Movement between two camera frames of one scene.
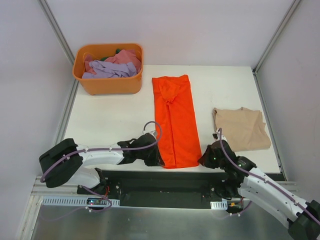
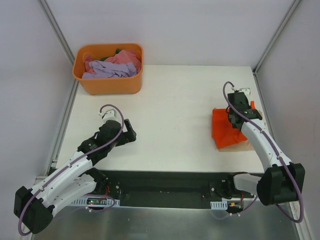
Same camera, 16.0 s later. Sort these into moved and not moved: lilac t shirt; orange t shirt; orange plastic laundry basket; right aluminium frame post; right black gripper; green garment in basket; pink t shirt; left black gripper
Moved: orange t shirt; left black gripper; right black gripper
Not moved: green garment in basket; right aluminium frame post; orange plastic laundry basket; lilac t shirt; pink t shirt
